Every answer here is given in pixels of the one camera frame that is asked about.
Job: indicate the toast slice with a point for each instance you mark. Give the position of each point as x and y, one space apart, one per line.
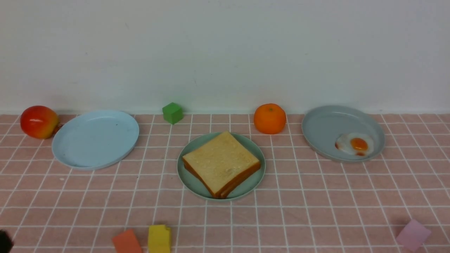
239 188
220 160

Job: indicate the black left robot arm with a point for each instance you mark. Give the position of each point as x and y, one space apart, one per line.
6 242

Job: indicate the orange fruit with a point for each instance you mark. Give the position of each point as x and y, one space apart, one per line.
269 119

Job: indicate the green cube block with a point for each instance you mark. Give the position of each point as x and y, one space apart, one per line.
172 113

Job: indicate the green round plate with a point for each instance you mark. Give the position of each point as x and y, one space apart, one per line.
221 166

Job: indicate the grey blue plate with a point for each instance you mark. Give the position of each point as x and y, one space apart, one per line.
323 125

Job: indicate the pink checkered tablecloth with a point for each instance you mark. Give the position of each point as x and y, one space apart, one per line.
304 204

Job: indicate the yellow block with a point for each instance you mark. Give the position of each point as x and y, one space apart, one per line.
159 239

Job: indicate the right fried egg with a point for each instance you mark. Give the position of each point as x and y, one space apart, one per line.
356 144

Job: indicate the light blue plate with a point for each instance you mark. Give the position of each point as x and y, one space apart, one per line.
95 140

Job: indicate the orange block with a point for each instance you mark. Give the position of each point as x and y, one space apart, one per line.
126 242

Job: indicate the red yellow apple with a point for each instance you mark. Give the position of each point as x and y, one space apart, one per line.
40 122

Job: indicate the pink block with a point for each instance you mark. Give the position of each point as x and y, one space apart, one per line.
413 235

